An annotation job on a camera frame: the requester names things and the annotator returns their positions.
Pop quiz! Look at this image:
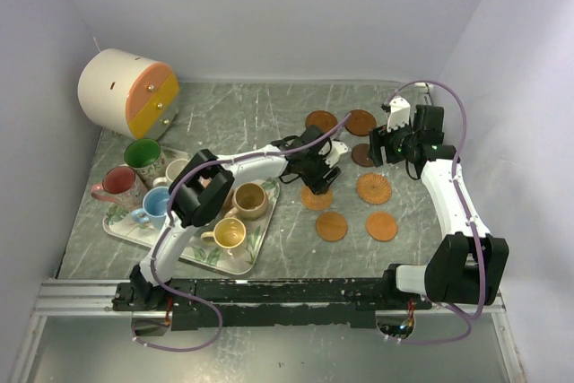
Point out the floral serving tray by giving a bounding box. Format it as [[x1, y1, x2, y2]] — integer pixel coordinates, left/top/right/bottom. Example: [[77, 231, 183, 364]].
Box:
[[102, 176, 281, 275]]

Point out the white cylindrical drawer box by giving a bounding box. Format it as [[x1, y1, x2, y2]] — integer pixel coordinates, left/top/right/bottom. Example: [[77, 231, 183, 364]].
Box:
[[77, 48, 179, 139]]

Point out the tan brown mug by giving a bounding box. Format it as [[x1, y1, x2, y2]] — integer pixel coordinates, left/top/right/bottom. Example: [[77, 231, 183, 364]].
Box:
[[225, 183, 269, 221]]

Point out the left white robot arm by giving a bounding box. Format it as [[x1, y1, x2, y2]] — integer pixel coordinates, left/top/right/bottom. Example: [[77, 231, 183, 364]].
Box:
[[129, 126, 350, 310]]

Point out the smooth light wood coaster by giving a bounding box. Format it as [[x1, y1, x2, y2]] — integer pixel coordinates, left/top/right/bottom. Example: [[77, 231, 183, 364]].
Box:
[[315, 212, 348, 242]]

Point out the hidden light wood coaster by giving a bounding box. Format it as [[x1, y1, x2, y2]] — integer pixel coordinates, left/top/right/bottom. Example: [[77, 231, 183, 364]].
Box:
[[366, 212, 398, 241]]

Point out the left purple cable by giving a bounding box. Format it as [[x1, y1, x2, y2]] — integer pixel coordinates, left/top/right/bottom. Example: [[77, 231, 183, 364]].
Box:
[[132, 113, 355, 352]]

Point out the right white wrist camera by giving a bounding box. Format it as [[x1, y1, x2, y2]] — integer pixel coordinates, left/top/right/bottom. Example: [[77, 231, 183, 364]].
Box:
[[381, 96, 411, 132]]

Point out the green floral tall mug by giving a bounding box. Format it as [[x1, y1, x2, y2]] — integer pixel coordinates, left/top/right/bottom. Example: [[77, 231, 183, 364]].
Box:
[[124, 138, 167, 188]]

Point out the purple cable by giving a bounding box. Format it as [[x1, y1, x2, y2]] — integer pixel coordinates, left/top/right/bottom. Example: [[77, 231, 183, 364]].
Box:
[[383, 79, 488, 344], [132, 113, 355, 352]]

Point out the red floral tall mug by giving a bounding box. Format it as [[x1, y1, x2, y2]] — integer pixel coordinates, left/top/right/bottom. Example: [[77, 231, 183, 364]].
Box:
[[91, 166, 148, 211]]

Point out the beige mug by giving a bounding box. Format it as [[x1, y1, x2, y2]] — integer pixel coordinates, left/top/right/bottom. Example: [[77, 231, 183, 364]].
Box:
[[152, 159, 188, 187]]

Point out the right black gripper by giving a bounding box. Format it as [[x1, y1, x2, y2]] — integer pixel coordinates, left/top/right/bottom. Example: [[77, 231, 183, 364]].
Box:
[[367, 116, 418, 167]]

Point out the dark wood coaster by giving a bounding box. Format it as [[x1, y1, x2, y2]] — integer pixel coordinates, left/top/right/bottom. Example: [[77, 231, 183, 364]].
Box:
[[352, 144, 374, 168]]

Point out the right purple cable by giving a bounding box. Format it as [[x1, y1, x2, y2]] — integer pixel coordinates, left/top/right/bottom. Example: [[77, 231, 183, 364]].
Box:
[[383, 79, 488, 344]]

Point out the yellow mug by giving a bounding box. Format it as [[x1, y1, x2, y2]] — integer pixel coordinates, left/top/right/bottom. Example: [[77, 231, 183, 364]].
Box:
[[200, 217, 247, 249]]

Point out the blue mug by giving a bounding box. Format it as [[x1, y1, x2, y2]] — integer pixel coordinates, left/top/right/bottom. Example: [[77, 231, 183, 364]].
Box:
[[131, 187, 170, 230]]

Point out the large woven rattan coaster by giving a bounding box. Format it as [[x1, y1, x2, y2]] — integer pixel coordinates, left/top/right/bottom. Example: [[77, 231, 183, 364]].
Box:
[[356, 172, 392, 205]]

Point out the reddish brown wood coaster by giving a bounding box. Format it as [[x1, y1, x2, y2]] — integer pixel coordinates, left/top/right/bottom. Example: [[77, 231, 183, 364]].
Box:
[[344, 109, 377, 136]]

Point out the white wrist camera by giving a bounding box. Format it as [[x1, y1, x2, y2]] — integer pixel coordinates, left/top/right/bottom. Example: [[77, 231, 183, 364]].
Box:
[[322, 140, 350, 168], [381, 96, 411, 132]]

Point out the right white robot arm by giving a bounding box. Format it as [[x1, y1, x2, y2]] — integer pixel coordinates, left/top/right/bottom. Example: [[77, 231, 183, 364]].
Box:
[[369, 97, 509, 309]]

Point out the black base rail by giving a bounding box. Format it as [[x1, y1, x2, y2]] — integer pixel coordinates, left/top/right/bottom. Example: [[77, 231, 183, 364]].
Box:
[[112, 276, 430, 331]]

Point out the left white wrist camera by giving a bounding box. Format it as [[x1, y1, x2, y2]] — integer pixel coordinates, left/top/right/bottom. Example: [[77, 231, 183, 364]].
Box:
[[322, 140, 350, 168]]

